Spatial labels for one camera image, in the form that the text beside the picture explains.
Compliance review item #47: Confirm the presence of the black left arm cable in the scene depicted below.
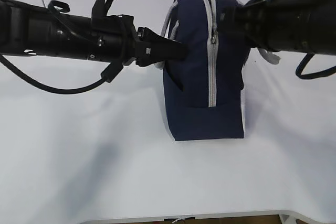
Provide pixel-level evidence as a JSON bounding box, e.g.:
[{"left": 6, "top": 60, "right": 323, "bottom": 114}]
[{"left": 0, "top": 0, "right": 124, "bottom": 95}]

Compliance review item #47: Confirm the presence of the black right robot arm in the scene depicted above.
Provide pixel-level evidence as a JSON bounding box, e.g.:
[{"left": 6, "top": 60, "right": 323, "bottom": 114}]
[{"left": 218, "top": 0, "right": 335, "bottom": 55}]

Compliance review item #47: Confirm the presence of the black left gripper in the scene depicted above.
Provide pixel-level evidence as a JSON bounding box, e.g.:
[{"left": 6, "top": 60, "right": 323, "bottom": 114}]
[{"left": 26, "top": 12, "right": 188, "bottom": 67}]

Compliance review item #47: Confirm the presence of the navy blue lunch bag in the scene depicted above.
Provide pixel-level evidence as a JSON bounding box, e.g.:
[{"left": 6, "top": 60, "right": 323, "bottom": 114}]
[{"left": 157, "top": 0, "right": 250, "bottom": 141}]

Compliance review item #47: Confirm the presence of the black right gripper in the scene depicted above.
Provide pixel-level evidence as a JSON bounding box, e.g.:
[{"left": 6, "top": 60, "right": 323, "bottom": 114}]
[{"left": 219, "top": 0, "right": 312, "bottom": 51}]

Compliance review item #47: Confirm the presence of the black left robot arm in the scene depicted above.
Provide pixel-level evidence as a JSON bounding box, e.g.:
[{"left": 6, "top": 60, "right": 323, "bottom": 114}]
[{"left": 1, "top": 0, "right": 188, "bottom": 67}]

